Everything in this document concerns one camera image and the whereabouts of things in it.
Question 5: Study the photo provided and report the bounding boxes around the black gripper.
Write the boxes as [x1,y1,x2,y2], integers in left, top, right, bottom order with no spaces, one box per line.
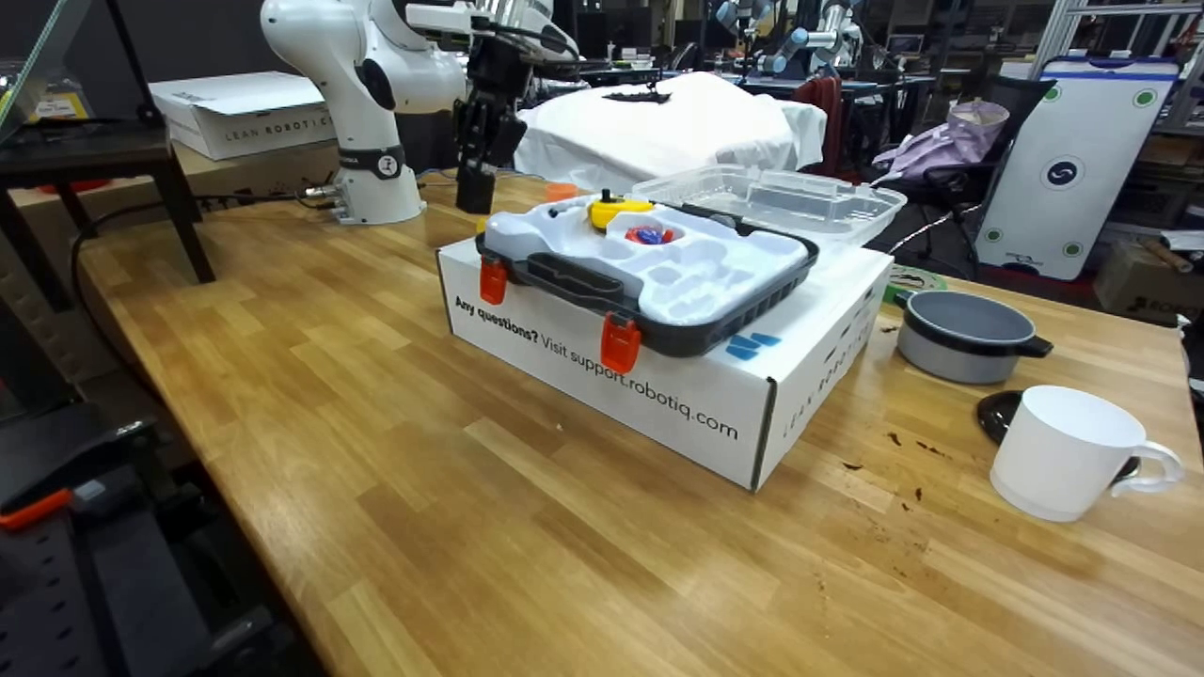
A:
[455,39,532,171]

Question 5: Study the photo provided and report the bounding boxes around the clear plastic lid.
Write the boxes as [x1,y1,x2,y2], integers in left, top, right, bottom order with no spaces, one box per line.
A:
[641,165,907,247]

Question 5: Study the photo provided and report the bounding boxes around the red blue toy pieces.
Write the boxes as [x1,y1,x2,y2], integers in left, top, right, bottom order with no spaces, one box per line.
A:
[626,226,681,244]

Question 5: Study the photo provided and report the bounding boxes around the white panel cart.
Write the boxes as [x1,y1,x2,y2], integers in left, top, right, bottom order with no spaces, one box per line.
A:
[973,58,1178,283]

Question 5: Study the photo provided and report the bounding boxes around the white cloth covered object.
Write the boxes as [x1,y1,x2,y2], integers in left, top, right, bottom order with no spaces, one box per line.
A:
[512,73,828,190]

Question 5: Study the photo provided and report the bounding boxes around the grey black organizer case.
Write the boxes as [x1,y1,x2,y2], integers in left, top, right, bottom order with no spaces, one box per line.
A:
[477,200,822,374]

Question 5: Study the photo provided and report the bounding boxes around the black side table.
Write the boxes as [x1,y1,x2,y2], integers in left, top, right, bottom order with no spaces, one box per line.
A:
[0,121,213,314]

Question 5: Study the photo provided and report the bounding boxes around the black salt cellar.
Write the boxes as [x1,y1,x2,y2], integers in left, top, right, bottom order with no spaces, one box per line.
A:
[455,165,492,215]

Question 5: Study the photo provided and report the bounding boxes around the white cardboard box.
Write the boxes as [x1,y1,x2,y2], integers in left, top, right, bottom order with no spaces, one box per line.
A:
[437,240,892,492]

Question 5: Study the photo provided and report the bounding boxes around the white mug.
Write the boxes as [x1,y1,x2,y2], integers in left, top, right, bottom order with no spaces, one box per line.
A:
[988,383,1185,522]

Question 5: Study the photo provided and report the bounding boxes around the grey pot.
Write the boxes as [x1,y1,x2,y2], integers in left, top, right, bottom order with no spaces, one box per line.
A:
[898,289,1054,387]

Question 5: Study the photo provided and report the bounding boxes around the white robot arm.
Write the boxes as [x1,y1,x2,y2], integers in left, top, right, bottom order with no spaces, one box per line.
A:
[258,0,578,226]

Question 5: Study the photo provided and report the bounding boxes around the black coaster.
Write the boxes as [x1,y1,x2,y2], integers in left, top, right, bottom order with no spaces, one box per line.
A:
[973,393,1139,484]

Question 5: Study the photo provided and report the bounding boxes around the yellow round toy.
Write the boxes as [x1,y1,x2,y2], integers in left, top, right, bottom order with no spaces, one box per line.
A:
[588,194,655,234]

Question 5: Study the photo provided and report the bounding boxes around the white flat boxes stack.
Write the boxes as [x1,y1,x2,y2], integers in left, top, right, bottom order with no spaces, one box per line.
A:
[152,73,335,160]

